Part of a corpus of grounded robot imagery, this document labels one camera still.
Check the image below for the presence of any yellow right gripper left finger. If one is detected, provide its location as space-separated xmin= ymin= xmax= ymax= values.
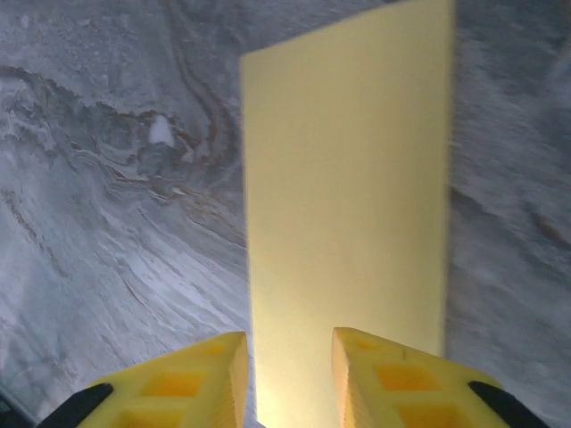
xmin=39 ymin=330 xmax=249 ymax=428

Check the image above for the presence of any yellow square paper sheet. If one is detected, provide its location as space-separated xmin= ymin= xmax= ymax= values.
xmin=239 ymin=0 xmax=457 ymax=428

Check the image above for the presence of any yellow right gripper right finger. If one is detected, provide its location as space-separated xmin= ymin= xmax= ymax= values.
xmin=332 ymin=326 xmax=552 ymax=428

